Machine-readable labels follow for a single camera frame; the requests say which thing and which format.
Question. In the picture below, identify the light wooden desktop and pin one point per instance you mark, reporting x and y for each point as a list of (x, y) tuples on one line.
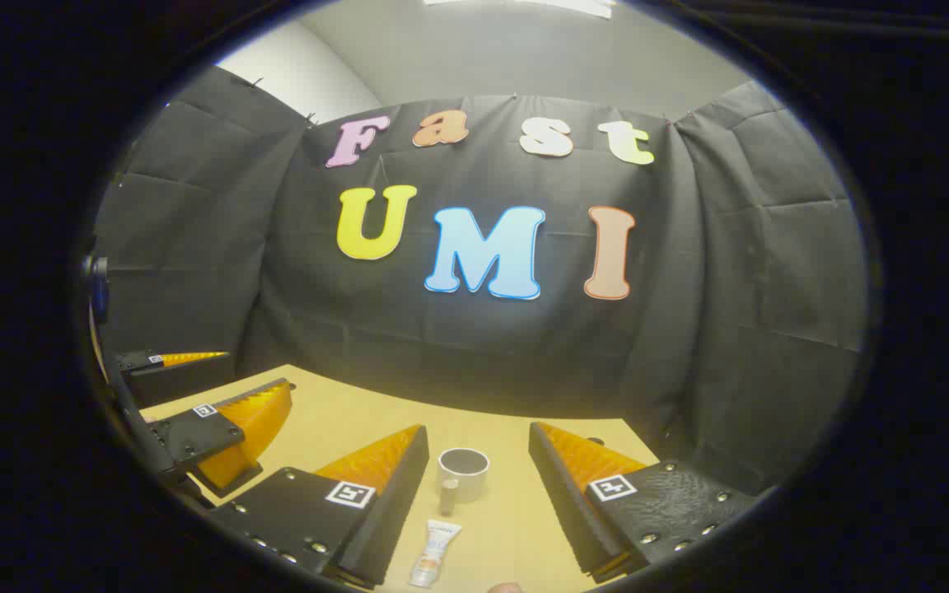
[(507, 515)]

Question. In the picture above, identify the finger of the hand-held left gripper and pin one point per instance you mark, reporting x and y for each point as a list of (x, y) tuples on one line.
[(194, 436), (186, 380)]

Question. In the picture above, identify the white toothpaste tube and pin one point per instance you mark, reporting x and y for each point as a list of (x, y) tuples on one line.
[(437, 548)]

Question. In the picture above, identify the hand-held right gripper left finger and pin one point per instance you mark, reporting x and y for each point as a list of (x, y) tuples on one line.
[(396, 511)]

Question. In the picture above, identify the black backdrop cloth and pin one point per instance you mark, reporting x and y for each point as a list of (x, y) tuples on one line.
[(689, 288)]

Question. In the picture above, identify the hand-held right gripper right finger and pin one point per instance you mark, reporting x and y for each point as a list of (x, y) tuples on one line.
[(561, 502)]

